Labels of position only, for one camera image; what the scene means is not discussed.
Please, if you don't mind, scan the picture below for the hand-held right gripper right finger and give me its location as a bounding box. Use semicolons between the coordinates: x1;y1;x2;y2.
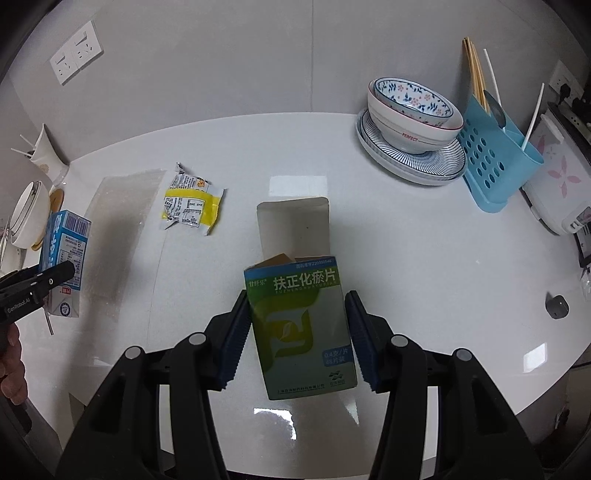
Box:
344;289;544;480

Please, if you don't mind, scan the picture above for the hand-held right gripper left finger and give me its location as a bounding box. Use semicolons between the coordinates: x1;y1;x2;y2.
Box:
55;288;253;480

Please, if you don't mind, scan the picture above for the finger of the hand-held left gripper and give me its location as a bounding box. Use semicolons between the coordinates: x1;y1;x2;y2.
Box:
25;261;76;296
0;268;42;288

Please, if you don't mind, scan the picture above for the blue and white milk carton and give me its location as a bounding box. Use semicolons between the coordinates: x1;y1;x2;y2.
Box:
38;209;92;320

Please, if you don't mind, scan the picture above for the green and white medicine box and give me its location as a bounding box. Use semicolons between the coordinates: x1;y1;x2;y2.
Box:
243;196;359;402

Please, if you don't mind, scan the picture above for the person's left hand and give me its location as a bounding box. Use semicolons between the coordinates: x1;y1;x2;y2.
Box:
0;323;25;398

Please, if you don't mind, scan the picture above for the white bowl with metal rim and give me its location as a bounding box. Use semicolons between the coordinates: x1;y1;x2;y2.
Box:
9;180;52;248

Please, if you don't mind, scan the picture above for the translucent cutting mat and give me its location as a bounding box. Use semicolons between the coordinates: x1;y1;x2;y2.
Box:
84;168;168;298

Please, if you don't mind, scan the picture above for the white cup with straws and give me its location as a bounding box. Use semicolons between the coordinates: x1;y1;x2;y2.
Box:
11;123;71;186

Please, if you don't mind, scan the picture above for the yellow snack wrapper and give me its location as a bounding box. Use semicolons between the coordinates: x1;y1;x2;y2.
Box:
159;162;225;236

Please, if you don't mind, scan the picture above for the blue striped plate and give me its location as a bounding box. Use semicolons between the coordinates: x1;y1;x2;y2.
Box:
355;109;469;186

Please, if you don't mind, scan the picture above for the small grey block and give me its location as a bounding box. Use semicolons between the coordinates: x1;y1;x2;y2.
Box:
544;292;570;320

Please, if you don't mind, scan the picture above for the white bowl with red print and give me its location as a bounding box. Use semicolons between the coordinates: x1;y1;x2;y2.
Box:
368;85;465;156

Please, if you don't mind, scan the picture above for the blue utensil holder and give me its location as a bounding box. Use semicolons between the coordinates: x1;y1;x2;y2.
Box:
462;94;546;214

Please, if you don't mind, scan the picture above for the black appliance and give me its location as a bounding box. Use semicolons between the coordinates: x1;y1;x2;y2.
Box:
574;225;591;274

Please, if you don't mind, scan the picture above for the floral patterned bowl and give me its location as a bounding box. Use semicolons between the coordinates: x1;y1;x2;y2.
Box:
373;77;456;128

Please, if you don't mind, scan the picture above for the white rice cooker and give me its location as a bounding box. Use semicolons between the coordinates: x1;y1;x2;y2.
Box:
521;99;591;237

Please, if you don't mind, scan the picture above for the metal spoon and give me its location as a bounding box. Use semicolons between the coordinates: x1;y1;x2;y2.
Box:
483;89;508;131

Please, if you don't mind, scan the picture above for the white plastic straw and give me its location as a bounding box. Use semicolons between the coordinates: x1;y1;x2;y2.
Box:
521;82;546;149
483;48;502;101

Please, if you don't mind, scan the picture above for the wooden chopsticks bundle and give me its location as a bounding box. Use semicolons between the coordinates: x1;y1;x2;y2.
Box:
462;36;491;114

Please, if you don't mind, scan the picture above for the white wall socket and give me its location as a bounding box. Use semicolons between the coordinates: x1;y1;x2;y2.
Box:
49;43;80;85
71;20;104;66

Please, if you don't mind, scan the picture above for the wall socket with black plug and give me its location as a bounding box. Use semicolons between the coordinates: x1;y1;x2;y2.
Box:
551;59;583;105

